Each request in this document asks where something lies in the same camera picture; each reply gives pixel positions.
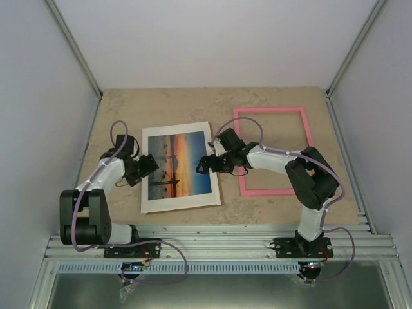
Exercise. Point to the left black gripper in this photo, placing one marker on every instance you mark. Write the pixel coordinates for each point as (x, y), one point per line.
(149, 166)

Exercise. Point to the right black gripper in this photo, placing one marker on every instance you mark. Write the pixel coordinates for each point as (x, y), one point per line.
(205, 161)

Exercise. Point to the sunset photo print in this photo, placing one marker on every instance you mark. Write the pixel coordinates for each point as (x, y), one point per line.
(177, 157)

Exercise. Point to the white photo mat board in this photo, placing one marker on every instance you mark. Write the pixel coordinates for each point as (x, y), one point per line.
(187, 202)

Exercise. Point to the pink picture frame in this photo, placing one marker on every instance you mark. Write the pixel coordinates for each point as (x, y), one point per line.
(273, 110)

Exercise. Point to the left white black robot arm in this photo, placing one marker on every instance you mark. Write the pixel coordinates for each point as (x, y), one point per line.
(84, 212)

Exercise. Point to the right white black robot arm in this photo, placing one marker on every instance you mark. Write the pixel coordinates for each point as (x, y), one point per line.
(313, 181)

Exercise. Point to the clear plastic bag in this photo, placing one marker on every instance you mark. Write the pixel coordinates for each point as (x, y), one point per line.
(126, 290)

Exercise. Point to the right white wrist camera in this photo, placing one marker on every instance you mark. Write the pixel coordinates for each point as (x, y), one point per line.
(218, 148)

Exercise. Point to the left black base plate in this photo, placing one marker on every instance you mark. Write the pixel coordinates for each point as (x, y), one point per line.
(149, 250)

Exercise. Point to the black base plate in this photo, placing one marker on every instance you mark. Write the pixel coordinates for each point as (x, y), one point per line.
(300, 248)
(149, 250)

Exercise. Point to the aluminium rail platform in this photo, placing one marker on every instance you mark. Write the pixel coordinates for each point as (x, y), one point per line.
(251, 242)

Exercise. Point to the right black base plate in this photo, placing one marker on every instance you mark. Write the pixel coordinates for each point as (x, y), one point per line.
(300, 248)

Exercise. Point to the light blue cable duct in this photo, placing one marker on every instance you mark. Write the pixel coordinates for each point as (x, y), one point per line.
(179, 267)

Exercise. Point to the aluminium corner post left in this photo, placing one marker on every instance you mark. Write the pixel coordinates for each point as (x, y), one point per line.
(73, 46)

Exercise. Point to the aluminium corner post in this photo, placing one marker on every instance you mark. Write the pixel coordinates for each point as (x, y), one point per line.
(73, 46)
(360, 39)

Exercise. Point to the aluminium corner post right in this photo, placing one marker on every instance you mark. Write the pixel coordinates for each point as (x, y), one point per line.
(360, 39)

